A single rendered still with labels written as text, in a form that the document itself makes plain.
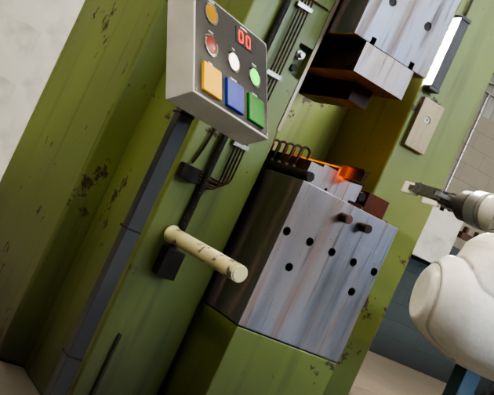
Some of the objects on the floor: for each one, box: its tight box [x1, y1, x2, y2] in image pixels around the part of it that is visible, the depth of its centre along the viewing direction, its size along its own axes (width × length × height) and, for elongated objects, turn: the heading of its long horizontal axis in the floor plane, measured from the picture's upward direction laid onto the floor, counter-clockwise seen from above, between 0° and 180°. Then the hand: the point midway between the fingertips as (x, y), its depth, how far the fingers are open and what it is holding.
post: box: [44, 107, 194, 395], centre depth 211 cm, size 4×4×108 cm
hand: (420, 193), depth 216 cm, fingers open, 7 cm apart
